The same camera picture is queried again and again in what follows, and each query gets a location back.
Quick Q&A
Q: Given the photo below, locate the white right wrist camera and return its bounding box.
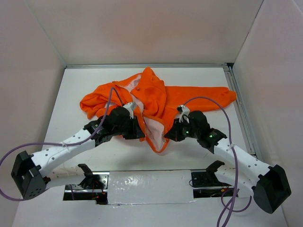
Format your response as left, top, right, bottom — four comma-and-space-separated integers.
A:
177, 105, 190, 123

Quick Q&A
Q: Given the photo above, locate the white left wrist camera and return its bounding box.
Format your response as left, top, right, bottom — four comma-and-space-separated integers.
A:
123, 102, 137, 111

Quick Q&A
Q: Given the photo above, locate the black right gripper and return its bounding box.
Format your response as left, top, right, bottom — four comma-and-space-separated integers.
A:
165, 117, 200, 141

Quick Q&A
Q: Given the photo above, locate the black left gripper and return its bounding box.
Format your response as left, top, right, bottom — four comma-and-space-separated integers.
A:
113, 115, 145, 140

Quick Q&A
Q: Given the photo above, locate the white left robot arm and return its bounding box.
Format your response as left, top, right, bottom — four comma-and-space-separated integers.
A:
11, 102, 144, 200

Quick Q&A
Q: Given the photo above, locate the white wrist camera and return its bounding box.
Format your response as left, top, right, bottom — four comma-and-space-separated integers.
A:
177, 105, 190, 123
123, 102, 137, 111

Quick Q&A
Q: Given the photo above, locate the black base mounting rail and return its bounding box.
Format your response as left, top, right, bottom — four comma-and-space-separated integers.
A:
63, 170, 233, 205

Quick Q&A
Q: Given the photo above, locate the white front cover plate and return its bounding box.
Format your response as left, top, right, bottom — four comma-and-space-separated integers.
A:
107, 170, 195, 205

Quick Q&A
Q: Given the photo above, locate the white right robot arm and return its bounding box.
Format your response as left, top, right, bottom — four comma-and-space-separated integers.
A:
165, 105, 291, 214

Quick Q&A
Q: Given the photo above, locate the orange zip-up jacket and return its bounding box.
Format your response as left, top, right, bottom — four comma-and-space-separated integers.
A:
80, 67, 236, 153

